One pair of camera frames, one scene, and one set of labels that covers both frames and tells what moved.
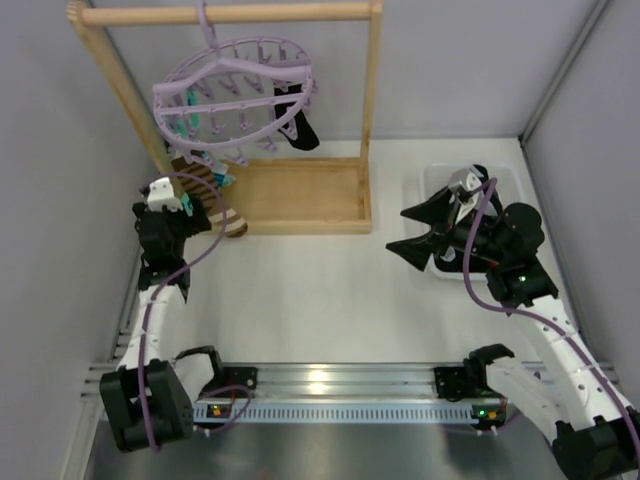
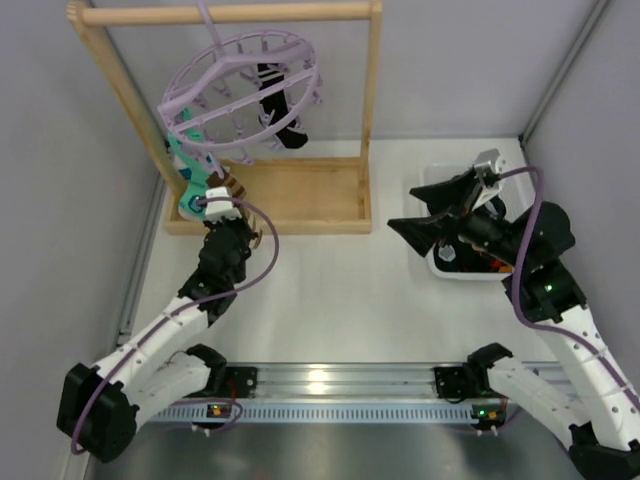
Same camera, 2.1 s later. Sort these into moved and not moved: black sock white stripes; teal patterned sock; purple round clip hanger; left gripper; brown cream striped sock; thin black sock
Moved: left gripper; brown cream striped sock; teal patterned sock; thin black sock
Not moved: purple round clip hanger; black sock white stripes
